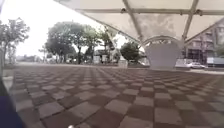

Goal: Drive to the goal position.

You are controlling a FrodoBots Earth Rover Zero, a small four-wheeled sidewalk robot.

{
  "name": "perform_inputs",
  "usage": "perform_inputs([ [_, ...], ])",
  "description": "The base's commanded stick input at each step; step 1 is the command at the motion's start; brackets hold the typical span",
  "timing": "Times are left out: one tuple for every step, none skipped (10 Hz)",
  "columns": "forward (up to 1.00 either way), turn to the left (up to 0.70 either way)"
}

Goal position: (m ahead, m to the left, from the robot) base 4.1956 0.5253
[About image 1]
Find thin leafy trees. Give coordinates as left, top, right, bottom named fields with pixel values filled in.
left=0, top=17, right=31, bottom=68

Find round dark tree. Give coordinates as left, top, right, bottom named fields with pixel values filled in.
left=119, top=41, right=142, bottom=63

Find cluster of large trees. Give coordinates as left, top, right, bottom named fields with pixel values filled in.
left=44, top=21, right=118, bottom=65

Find low pale building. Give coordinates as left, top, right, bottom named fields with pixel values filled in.
left=92, top=49, right=112, bottom=65

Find checkered brick pavement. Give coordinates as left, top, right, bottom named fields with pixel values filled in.
left=0, top=64, right=224, bottom=128

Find dark multi-storey building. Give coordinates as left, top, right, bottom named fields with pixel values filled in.
left=184, top=25, right=224, bottom=66

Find pale concrete block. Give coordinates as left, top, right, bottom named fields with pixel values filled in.
left=117, top=59, right=129, bottom=69

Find white car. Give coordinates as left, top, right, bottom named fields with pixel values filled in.
left=186, top=61, right=208, bottom=70

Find white canopy shelter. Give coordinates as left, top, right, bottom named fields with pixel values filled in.
left=54, top=0, right=224, bottom=71

